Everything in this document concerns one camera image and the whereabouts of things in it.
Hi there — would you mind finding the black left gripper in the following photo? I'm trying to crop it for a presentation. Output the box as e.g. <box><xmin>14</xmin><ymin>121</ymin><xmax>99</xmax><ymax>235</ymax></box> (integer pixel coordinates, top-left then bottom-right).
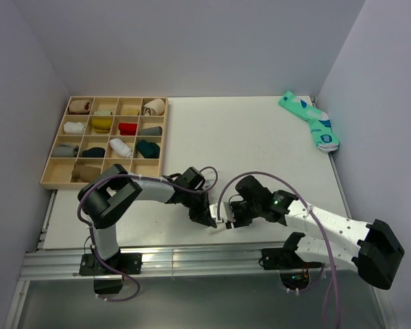
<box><xmin>181</xmin><ymin>188</ymin><xmax>216</xmax><ymax>229</ymax></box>

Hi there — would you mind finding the tan ribbed sock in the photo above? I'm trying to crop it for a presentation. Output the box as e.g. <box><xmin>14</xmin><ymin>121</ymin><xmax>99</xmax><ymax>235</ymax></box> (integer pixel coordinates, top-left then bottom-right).
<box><xmin>71</xmin><ymin>162</ymin><xmax>101</xmax><ymax>182</ymax></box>

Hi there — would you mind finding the white sock with black stripes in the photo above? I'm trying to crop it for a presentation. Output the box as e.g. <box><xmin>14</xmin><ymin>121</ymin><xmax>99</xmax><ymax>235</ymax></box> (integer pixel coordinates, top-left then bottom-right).
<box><xmin>208</xmin><ymin>228</ymin><xmax>225</xmax><ymax>236</ymax></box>

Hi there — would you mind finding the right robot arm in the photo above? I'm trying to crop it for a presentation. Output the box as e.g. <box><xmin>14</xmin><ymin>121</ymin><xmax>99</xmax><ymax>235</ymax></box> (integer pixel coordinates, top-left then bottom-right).
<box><xmin>229</xmin><ymin>175</ymin><xmax>405</xmax><ymax>290</ymax></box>

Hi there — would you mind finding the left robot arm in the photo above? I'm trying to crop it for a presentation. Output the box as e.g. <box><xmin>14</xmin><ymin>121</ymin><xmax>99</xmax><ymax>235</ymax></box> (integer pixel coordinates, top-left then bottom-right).
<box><xmin>77</xmin><ymin>164</ymin><xmax>217</xmax><ymax>273</ymax></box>

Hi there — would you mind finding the dark teal rolled sock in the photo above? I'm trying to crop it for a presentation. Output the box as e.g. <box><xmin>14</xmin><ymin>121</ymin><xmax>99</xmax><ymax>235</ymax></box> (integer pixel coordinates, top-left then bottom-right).
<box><xmin>136</xmin><ymin>140</ymin><xmax>160</xmax><ymax>159</ymax></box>

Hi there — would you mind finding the grey green rolled sock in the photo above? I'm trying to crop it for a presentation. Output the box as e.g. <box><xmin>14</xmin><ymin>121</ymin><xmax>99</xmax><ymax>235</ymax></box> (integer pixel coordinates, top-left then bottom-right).
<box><xmin>138</xmin><ymin>126</ymin><xmax>163</xmax><ymax>136</ymax></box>

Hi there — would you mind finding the white rolled sock lower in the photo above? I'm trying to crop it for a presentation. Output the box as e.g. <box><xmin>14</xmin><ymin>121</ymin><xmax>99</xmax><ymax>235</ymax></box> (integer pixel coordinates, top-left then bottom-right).
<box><xmin>109</xmin><ymin>138</ymin><xmax>133</xmax><ymax>158</ymax></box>

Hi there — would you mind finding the beige white rolled sock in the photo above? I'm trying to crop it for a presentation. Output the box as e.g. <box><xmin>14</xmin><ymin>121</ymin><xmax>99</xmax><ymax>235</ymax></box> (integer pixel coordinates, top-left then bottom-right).
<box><xmin>142</xmin><ymin>99</ymin><xmax>166</xmax><ymax>116</ymax></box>

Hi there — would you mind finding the cream yellow rolled sock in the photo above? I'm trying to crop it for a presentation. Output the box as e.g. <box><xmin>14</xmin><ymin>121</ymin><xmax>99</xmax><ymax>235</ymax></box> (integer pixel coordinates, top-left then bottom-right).
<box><xmin>120</xmin><ymin>107</ymin><xmax>140</xmax><ymax>116</ymax></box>

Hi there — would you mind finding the teal patterned sock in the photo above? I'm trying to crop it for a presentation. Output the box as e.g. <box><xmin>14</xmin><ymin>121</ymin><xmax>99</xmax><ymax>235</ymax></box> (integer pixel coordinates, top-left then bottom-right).
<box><xmin>278</xmin><ymin>91</ymin><xmax>340</xmax><ymax>153</ymax></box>

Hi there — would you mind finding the navy rolled sock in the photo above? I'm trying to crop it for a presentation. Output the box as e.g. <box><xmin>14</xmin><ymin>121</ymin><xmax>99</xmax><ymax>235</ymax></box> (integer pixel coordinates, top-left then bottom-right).
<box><xmin>82</xmin><ymin>147</ymin><xmax>105</xmax><ymax>158</ymax></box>

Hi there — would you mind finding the wooden compartment tray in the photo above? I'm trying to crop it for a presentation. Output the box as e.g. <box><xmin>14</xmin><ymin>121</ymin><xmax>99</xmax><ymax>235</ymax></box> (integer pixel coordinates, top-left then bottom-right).
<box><xmin>40</xmin><ymin>96</ymin><xmax>169</xmax><ymax>190</ymax></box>

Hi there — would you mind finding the mustard yellow rolled sock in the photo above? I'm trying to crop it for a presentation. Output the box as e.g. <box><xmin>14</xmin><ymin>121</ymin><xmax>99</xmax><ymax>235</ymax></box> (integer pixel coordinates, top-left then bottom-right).
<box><xmin>91</xmin><ymin>118</ymin><xmax>112</xmax><ymax>134</ymax></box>

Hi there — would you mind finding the pale green rolled sock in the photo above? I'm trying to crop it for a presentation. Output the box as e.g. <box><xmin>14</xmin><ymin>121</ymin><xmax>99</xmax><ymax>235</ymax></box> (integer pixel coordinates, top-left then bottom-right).
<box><xmin>93</xmin><ymin>110</ymin><xmax>115</xmax><ymax>116</ymax></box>

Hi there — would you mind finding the beige rolled sock with red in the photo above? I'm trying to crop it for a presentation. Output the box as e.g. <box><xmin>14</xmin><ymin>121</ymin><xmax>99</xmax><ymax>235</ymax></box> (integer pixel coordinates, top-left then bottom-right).
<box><xmin>68</xmin><ymin>99</ymin><xmax>92</xmax><ymax>115</ymax></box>

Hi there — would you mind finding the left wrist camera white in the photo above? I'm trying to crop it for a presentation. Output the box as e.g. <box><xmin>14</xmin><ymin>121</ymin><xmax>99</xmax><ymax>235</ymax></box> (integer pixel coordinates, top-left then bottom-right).
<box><xmin>202</xmin><ymin>179</ymin><xmax>215</xmax><ymax>190</ymax></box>

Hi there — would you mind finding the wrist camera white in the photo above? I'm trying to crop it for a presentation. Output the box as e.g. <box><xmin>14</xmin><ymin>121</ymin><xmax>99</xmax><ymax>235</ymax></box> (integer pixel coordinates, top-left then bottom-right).
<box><xmin>202</xmin><ymin>179</ymin><xmax>215</xmax><ymax>190</ymax></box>
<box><xmin>209</xmin><ymin>202</ymin><xmax>235</xmax><ymax>230</ymax></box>

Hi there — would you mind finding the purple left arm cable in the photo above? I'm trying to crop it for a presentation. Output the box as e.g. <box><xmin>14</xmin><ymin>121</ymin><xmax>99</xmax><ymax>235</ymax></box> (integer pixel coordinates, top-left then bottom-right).
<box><xmin>76</xmin><ymin>166</ymin><xmax>219</xmax><ymax>302</ymax></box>

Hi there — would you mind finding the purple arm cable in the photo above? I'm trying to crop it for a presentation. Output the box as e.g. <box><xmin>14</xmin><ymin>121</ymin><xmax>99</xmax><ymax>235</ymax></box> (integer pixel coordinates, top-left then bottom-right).
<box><xmin>76</xmin><ymin>166</ymin><xmax>219</xmax><ymax>302</ymax></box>
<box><xmin>216</xmin><ymin>171</ymin><xmax>342</xmax><ymax>329</ymax></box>

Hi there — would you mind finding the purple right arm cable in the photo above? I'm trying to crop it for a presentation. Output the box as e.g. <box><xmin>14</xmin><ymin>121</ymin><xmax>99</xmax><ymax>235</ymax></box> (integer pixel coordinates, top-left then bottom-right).
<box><xmin>216</xmin><ymin>171</ymin><xmax>342</xmax><ymax>329</ymax></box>

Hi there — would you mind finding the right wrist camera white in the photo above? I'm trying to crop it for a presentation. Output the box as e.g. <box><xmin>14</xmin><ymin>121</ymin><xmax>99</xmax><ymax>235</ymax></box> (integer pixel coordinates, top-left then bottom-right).
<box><xmin>209</xmin><ymin>202</ymin><xmax>235</xmax><ymax>230</ymax></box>

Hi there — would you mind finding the aluminium frame rail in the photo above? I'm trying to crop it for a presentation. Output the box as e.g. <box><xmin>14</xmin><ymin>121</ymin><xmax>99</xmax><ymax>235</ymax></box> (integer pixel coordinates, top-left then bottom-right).
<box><xmin>18</xmin><ymin>239</ymin><xmax>379</xmax><ymax>280</ymax></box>

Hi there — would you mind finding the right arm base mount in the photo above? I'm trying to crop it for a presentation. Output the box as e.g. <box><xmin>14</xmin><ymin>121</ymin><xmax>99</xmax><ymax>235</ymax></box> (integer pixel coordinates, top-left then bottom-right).
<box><xmin>258</xmin><ymin>247</ymin><xmax>323</xmax><ymax>291</ymax></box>

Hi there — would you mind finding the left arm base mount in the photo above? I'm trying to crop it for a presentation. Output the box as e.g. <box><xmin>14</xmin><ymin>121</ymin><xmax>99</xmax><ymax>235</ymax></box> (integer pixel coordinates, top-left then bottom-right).
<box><xmin>79</xmin><ymin>252</ymin><xmax>142</xmax><ymax>295</ymax></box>

